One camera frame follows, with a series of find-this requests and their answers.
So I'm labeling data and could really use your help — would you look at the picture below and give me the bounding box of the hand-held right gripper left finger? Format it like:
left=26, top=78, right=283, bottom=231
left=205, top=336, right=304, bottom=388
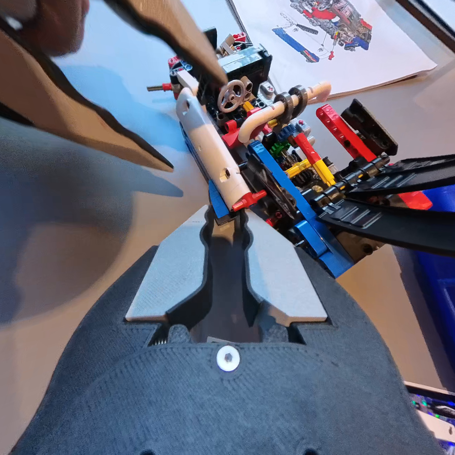
left=125, top=205, right=214, bottom=331

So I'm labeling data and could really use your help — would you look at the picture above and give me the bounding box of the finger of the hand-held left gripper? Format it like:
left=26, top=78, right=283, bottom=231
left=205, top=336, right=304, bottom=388
left=103, top=0, right=229, bottom=84
left=0, top=18, right=175, bottom=173

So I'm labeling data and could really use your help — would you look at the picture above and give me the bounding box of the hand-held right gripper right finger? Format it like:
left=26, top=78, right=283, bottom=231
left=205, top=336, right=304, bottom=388
left=242, top=210, right=328, bottom=328

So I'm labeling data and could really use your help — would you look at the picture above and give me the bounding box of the white blue brick panel assembly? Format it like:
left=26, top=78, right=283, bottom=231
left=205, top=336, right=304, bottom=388
left=176, top=71, right=268, bottom=225

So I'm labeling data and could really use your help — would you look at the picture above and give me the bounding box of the toy brick vehicle model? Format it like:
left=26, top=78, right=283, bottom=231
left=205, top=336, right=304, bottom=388
left=146, top=27, right=455, bottom=279

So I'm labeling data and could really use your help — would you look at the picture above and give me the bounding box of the grey desk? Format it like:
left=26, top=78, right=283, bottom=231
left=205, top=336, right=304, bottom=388
left=0, top=0, right=455, bottom=455

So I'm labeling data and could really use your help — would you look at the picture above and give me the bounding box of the blue plastic bin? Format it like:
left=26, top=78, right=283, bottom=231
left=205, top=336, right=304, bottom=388
left=391, top=185, right=455, bottom=391

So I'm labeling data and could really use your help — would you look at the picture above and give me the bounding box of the holographic sticker sheet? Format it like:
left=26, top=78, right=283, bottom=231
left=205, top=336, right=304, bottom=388
left=405, top=382, right=455, bottom=455

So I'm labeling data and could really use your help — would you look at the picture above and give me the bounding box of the open instruction booklet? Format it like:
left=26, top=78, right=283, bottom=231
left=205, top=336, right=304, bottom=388
left=227, top=0, right=438, bottom=98

